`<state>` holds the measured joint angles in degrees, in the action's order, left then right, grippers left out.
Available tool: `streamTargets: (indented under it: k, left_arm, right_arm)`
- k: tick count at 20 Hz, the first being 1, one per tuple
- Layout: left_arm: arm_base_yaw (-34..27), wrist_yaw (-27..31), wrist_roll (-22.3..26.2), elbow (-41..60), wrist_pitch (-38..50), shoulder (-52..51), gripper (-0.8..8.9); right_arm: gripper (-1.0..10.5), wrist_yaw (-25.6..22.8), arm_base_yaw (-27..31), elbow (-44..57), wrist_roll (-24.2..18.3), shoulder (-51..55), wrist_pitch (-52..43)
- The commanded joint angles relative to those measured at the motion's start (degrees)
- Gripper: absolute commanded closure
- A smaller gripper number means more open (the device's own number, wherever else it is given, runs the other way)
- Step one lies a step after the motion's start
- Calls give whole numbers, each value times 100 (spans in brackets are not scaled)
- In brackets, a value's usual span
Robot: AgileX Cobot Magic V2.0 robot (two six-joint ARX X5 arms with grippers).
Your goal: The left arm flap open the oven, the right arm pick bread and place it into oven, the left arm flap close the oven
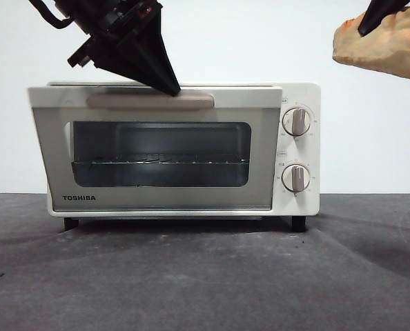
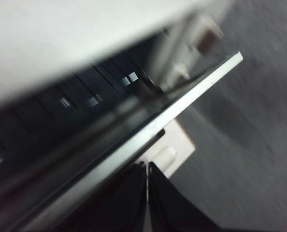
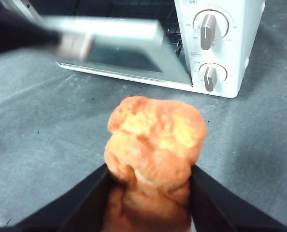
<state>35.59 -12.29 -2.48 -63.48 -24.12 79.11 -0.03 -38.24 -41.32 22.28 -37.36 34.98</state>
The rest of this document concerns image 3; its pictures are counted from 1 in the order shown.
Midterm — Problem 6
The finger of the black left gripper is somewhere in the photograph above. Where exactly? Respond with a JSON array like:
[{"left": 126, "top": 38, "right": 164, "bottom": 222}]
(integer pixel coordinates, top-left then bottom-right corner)
[{"left": 0, "top": 0, "right": 62, "bottom": 58}]

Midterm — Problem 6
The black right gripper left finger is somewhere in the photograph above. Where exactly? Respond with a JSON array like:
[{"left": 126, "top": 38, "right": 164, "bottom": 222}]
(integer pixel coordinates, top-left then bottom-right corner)
[{"left": 0, "top": 164, "right": 112, "bottom": 232}]

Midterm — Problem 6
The metal wire oven rack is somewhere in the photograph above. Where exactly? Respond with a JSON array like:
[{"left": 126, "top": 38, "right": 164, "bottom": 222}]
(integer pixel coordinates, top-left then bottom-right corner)
[{"left": 166, "top": 26, "right": 183, "bottom": 58}]

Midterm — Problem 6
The small-dial oven knob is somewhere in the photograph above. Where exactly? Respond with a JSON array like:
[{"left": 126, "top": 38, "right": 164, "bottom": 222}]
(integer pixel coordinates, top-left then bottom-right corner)
[{"left": 198, "top": 62, "right": 228, "bottom": 92}]

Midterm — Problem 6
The large-dial oven knob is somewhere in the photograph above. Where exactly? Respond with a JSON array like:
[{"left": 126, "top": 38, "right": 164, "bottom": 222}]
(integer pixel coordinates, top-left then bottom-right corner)
[{"left": 193, "top": 9, "right": 230, "bottom": 51}]

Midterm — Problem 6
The oven door with beige handle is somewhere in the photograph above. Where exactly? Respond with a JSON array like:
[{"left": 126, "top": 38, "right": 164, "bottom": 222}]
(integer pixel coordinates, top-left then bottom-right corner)
[{"left": 41, "top": 15, "right": 194, "bottom": 87}]

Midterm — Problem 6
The orange-brown bread loaf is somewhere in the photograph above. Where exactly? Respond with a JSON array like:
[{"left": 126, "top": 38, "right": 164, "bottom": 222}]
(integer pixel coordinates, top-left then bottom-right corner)
[{"left": 102, "top": 95, "right": 208, "bottom": 232}]

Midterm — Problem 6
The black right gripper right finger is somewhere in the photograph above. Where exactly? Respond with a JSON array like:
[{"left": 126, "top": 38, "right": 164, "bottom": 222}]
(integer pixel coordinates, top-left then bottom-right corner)
[{"left": 190, "top": 165, "right": 287, "bottom": 232}]

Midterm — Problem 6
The cream Toshiba toaster oven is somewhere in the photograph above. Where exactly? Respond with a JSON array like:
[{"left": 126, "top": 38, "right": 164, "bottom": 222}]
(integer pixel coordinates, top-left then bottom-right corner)
[{"left": 0, "top": 0, "right": 266, "bottom": 99}]

